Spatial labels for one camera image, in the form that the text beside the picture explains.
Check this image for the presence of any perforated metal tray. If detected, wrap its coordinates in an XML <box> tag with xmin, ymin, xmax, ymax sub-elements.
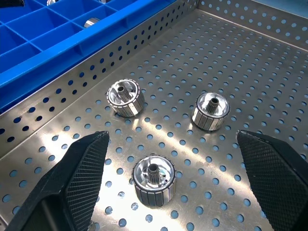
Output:
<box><xmin>0</xmin><ymin>0</ymin><xmax>308</xmax><ymax>231</ymax></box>

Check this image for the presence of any blue compartment tray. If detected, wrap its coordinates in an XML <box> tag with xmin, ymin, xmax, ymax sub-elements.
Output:
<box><xmin>0</xmin><ymin>0</ymin><xmax>193</xmax><ymax>114</ymax></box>

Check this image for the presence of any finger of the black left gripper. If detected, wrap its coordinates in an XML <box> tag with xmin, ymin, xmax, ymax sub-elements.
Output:
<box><xmin>0</xmin><ymin>0</ymin><xmax>25</xmax><ymax>7</ymax></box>

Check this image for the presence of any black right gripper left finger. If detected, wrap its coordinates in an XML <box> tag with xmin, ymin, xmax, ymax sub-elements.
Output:
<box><xmin>4</xmin><ymin>130</ymin><xmax>110</xmax><ymax>231</ymax></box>

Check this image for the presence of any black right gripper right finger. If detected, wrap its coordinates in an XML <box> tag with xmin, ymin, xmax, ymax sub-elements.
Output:
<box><xmin>236</xmin><ymin>129</ymin><xmax>308</xmax><ymax>231</ymax></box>

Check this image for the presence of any metal nut on tray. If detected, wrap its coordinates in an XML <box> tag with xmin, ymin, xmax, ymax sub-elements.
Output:
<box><xmin>131</xmin><ymin>155</ymin><xmax>177</xmax><ymax>208</ymax></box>

